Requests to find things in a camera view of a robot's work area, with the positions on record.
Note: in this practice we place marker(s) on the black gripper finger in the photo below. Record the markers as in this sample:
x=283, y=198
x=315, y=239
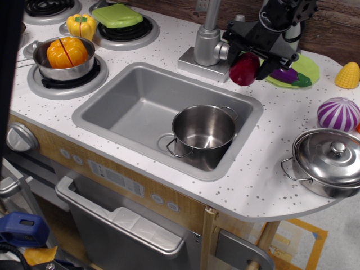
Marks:
x=268, y=66
x=235, y=50

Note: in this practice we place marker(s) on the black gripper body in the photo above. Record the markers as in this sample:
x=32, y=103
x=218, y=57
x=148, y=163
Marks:
x=259, y=40

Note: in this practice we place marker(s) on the red toy sweet potato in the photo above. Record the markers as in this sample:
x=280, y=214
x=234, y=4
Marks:
x=244, y=72

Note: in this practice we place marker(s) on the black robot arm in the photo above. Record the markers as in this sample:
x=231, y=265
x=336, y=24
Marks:
x=279, y=16

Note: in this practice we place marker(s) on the steel pot in sink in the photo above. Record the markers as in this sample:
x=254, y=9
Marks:
x=203, y=130

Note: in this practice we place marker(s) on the steel pot with lid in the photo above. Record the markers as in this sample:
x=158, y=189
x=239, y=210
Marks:
x=326, y=162

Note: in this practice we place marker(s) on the grey toy sink basin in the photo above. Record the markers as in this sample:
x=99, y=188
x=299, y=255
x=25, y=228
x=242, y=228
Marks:
x=136, y=109

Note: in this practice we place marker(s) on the purple toy eggplant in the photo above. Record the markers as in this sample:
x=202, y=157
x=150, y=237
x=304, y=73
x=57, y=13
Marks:
x=291, y=77

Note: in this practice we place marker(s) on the silver toy faucet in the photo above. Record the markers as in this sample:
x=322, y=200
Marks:
x=208, y=57

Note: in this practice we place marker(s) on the light green plate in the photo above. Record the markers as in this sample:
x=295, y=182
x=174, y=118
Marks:
x=304, y=65

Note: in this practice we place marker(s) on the silver vertical pole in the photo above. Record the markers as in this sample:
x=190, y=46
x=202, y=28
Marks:
x=293, y=34

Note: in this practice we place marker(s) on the yellow toy corn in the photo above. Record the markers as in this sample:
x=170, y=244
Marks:
x=348, y=76

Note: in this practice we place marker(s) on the purple striped toy onion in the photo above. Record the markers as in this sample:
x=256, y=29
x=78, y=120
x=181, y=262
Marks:
x=339, y=113

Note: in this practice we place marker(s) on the back right stove burner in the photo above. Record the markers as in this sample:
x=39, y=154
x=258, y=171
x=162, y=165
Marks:
x=127, y=38

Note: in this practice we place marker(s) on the stove burner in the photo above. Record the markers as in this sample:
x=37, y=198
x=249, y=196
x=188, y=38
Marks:
x=127, y=38
x=69, y=89
x=49, y=12

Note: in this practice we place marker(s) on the green cutting board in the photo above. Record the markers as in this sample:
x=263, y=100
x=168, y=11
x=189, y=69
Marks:
x=117, y=16

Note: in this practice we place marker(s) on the yellow toy bell pepper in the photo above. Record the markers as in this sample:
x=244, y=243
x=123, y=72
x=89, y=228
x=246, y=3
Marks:
x=81, y=26

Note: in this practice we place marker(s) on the orange toy pumpkin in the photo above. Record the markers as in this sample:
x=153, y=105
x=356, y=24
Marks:
x=66, y=52

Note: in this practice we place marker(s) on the steel saucepan on burner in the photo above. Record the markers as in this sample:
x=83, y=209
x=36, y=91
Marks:
x=39, y=56

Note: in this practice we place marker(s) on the grey rounded cabinet door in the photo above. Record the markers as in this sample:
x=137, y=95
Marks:
x=239, y=253

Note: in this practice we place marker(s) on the front left stove burner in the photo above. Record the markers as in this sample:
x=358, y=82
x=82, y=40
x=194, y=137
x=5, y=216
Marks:
x=69, y=89

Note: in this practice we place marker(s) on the back left stove burner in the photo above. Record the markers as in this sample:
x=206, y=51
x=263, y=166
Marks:
x=49, y=12

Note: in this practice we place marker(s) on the silver dishwasher door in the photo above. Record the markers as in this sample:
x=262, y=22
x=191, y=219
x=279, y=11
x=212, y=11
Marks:
x=119, y=233

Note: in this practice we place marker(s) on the silver oven knob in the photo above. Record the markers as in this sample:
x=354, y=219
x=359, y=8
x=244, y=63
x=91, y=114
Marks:
x=20, y=139

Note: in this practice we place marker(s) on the blue clamp tool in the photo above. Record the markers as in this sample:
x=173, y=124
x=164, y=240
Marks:
x=24, y=230

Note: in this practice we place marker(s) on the black foreground post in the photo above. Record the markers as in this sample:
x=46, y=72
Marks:
x=11, y=19

